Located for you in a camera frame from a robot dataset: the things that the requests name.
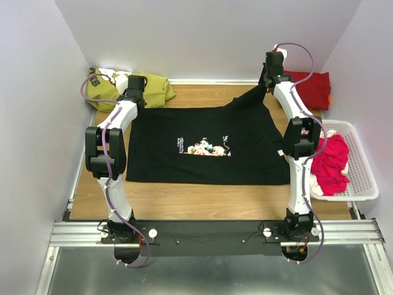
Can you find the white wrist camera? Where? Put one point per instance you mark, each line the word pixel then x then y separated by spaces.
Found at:
pixel 120 80
pixel 276 48

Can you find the pink t-shirt in basket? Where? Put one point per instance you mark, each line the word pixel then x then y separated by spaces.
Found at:
pixel 331 163

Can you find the aluminium frame rail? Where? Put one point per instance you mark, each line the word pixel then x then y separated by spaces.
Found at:
pixel 350 260

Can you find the white plastic basket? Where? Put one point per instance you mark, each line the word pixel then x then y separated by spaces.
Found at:
pixel 342 171

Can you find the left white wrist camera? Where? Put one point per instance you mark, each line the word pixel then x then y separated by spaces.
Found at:
pixel 120 80

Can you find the red folded t-shirt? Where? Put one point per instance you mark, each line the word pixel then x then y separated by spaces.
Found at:
pixel 315 91

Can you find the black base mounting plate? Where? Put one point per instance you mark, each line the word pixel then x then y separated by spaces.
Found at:
pixel 208 238

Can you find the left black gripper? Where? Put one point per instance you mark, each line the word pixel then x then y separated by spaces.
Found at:
pixel 124 93

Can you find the black floral t-shirt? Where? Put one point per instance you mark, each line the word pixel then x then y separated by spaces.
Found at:
pixel 235 144

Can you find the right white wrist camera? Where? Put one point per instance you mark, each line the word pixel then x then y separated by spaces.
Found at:
pixel 276 48

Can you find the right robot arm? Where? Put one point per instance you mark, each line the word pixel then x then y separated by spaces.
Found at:
pixel 300 142

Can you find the olive green folded t-shirt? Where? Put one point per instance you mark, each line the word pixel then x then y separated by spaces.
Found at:
pixel 99 90

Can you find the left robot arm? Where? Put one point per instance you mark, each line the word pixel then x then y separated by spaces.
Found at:
pixel 105 156

